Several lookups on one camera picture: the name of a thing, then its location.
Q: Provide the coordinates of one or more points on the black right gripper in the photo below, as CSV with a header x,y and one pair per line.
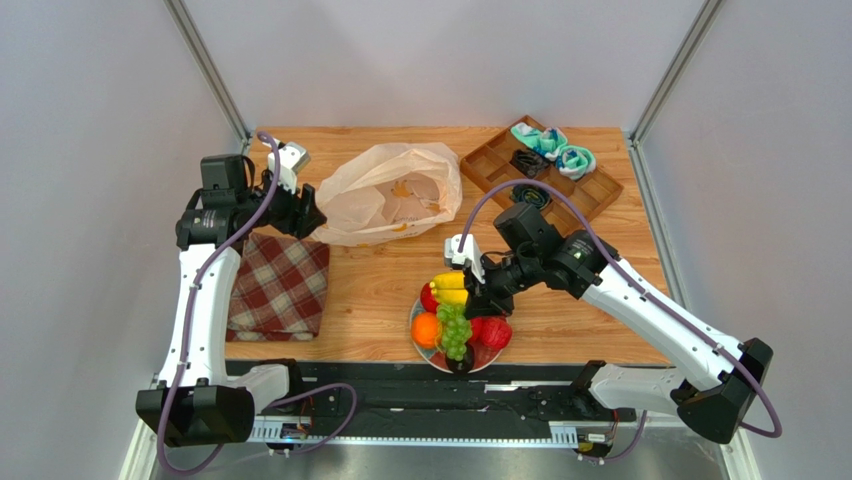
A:
x,y
485,287

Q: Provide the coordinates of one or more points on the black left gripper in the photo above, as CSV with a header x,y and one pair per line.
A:
x,y
302,216

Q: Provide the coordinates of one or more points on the red fake pomegranate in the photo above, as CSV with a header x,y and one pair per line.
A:
x,y
495,332

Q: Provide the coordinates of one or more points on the yellow fake banana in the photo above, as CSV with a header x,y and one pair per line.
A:
x,y
449,288

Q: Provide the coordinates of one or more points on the translucent white plastic bag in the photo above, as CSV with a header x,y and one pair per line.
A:
x,y
389,192

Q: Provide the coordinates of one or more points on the green fake grapes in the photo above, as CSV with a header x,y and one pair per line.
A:
x,y
456,331

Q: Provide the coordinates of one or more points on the red fake tomato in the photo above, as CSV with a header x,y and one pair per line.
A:
x,y
427,299

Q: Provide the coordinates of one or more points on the orange fake fruit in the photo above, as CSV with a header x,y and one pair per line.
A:
x,y
426,330

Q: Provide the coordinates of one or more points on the dark purple fake fruit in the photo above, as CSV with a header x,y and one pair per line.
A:
x,y
462,365

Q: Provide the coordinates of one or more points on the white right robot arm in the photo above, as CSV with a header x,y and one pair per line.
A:
x,y
714,378

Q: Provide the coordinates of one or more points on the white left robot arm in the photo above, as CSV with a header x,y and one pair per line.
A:
x,y
194,402

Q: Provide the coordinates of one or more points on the dark blue yellow rolled sock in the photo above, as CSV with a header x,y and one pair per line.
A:
x,y
531,195

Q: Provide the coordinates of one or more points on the red plaid folded cloth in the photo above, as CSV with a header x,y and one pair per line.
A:
x,y
280,291

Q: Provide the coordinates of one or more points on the black rolled sock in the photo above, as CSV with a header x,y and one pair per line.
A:
x,y
529,163

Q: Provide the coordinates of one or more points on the wooden compartment tray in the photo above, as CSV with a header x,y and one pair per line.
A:
x,y
489,166

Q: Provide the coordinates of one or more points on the teal blue rolled sock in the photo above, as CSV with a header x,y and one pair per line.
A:
x,y
574,162

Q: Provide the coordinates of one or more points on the teal white rolled sock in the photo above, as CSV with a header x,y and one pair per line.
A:
x,y
550,143

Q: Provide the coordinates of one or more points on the teal and red ceramic plate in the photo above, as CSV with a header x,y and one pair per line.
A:
x,y
484,356

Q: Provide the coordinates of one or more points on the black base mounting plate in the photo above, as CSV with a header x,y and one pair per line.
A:
x,y
417,401

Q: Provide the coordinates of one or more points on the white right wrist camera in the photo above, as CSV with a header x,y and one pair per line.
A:
x,y
461,252

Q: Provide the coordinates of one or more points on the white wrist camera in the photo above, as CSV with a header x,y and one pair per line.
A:
x,y
290,158
461,252

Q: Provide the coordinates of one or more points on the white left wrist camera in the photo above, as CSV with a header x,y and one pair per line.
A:
x,y
290,158

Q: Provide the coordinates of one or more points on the aluminium frame rail left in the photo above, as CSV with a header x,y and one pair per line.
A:
x,y
197,47

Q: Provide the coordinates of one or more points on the aluminium frame rail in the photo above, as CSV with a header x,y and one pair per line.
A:
x,y
197,47
695,35

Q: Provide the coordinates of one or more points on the aluminium frame rail right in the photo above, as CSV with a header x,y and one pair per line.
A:
x,y
695,35

